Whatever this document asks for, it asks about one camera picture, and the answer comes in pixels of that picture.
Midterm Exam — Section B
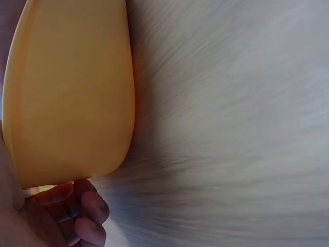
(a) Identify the person's left hand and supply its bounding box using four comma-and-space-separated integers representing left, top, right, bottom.
0, 120, 110, 247

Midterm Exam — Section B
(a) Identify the yellow plastic bowl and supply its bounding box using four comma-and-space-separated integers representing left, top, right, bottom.
2, 0, 136, 198

